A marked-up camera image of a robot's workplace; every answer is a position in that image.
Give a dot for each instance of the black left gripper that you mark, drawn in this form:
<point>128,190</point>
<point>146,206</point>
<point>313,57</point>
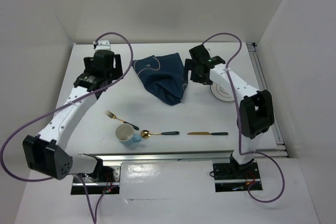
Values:
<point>117,69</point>

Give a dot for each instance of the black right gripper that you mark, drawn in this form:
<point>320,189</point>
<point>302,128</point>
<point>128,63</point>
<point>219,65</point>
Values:
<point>190,65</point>

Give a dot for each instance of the blue fish placemat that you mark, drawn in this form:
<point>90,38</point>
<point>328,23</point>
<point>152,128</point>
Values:
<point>162,76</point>

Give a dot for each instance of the white plate with green rim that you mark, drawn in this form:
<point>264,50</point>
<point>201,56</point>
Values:
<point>219,93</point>

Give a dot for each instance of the gold fork green handle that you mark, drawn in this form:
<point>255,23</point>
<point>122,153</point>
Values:
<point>113,116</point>

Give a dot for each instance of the gold knife green handle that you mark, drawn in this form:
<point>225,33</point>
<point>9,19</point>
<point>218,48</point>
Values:
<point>209,133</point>

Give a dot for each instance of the blue mug white inside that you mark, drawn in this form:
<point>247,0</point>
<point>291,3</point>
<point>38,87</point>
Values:
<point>128,136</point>

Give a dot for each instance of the gold spoon green handle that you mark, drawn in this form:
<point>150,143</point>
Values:
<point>146,134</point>

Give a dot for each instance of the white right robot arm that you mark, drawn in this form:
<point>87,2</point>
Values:
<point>255,110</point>

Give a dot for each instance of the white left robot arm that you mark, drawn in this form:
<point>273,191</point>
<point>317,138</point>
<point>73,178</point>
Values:
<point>45,152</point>

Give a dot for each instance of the aluminium front rail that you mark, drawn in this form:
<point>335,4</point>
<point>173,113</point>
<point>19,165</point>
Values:
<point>166,156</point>

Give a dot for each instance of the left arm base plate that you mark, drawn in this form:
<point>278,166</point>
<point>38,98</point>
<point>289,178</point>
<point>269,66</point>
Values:
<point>108,182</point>

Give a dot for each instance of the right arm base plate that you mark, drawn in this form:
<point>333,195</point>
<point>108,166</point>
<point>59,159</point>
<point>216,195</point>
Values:
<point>227,180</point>

